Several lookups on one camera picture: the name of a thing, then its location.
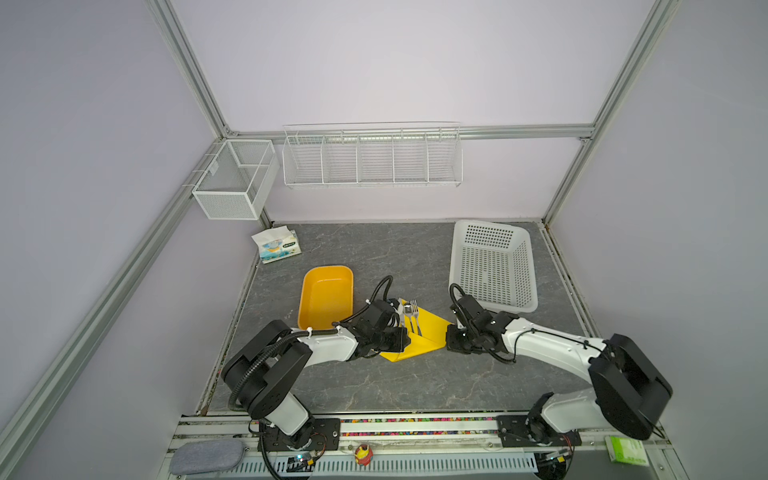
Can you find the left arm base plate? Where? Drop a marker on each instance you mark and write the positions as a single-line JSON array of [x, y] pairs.
[[317, 434]]

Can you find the grey cloth pad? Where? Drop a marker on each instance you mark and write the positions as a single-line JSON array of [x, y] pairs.
[[209, 456]]

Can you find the red emergency stop button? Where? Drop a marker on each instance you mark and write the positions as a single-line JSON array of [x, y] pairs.
[[363, 455]]

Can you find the white wire shelf basket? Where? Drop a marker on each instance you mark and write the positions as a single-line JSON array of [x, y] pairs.
[[383, 154]]

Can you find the tissue pack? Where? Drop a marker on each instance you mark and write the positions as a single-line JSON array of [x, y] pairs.
[[276, 243]]

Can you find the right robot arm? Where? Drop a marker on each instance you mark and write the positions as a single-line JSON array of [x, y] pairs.
[[625, 391]]

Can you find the white perforated plastic basket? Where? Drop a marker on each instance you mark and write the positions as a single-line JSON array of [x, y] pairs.
[[494, 263]]

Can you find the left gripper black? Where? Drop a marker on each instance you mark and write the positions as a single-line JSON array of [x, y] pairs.
[[399, 345]]

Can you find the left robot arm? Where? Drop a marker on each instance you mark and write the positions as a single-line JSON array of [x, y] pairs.
[[261, 375]]

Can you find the silver fork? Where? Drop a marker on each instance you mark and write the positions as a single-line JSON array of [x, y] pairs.
[[414, 318]]

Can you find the white mesh wall box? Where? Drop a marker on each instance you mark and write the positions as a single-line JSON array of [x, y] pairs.
[[238, 179]]

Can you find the yellow paper napkin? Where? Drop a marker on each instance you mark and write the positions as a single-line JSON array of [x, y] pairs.
[[434, 329]]

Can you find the orange plastic tray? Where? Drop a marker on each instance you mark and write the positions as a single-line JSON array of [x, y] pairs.
[[327, 297]]

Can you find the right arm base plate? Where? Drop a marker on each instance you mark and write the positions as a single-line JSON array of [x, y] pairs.
[[518, 430]]

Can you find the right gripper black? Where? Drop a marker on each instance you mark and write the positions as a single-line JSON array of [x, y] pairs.
[[451, 341]]

